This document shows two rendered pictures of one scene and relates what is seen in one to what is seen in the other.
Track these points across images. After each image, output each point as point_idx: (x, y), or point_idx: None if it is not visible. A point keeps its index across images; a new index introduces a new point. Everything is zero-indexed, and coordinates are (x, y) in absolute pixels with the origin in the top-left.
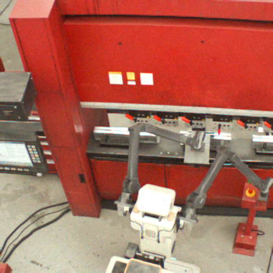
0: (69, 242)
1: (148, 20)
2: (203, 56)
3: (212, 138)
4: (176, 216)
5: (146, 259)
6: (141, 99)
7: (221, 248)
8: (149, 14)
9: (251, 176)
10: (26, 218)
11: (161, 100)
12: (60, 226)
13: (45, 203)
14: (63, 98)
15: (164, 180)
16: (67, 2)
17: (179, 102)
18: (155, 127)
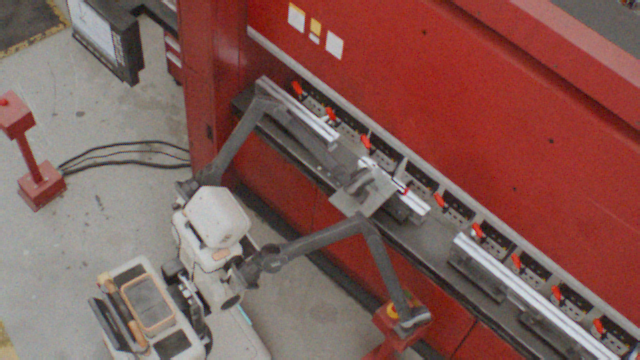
0: (158, 206)
1: None
2: (419, 59)
3: (399, 196)
4: (229, 259)
5: (177, 291)
6: (320, 72)
7: (334, 358)
8: None
9: (390, 286)
10: (136, 140)
11: (346, 91)
12: (165, 179)
13: (174, 138)
14: (206, 0)
15: (312, 209)
16: None
17: (367, 110)
18: (294, 119)
